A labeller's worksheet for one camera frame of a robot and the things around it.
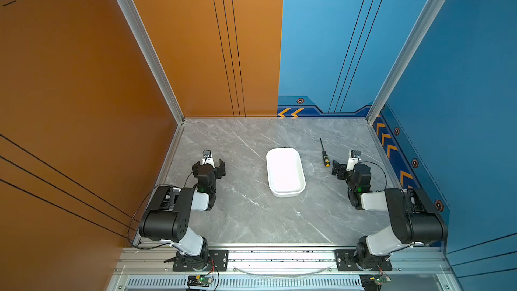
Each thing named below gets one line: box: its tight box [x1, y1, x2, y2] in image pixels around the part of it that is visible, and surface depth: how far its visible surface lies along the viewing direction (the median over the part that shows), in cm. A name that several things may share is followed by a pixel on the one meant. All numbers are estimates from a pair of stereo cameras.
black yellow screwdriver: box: [319, 137, 331, 168], surface depth 101 cm
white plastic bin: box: [266, 147, 307, 198], surface depth 98 cm
